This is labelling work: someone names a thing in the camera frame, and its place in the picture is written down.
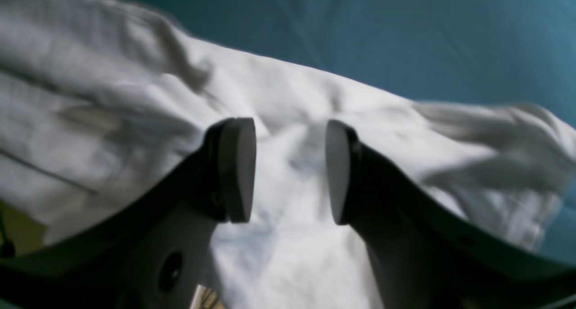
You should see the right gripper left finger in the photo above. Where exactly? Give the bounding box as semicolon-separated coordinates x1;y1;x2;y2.
1;118;257;309

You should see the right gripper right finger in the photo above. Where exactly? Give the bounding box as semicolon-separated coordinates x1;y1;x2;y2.
325;120;576;309

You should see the white T-shirt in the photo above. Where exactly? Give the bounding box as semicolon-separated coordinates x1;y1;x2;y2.
1;0;575;309

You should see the teal table cloth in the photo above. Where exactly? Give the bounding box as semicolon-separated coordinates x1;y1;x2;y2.
90;0;576;264

